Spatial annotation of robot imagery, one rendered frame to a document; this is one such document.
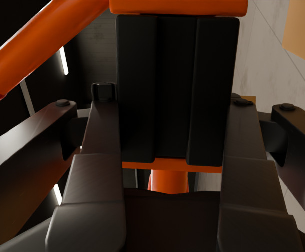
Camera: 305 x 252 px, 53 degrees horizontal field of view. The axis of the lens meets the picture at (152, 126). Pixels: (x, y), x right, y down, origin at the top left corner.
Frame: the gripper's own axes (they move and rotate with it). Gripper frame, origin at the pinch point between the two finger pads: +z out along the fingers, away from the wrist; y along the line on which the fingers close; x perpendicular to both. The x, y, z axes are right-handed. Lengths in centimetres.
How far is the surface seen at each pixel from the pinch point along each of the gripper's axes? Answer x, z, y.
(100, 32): -51, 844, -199
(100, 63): -140, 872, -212
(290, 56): -34, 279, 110
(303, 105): -68, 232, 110
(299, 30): 3.2, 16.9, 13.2
